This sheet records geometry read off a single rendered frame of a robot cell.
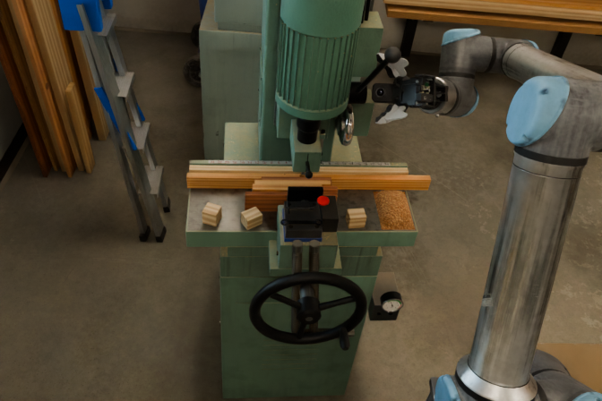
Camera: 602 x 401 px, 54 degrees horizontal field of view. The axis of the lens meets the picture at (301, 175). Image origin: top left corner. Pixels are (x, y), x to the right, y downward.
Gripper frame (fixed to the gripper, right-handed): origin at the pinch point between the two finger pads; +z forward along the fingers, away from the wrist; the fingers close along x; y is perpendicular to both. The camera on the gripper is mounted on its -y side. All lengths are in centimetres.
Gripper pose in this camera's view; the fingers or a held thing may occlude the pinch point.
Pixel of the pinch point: (373, 88)
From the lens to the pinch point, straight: 132.1
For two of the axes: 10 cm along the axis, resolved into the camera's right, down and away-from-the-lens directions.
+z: -6.9, 0.1, -7.2
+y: 7.2, 0.3, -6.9
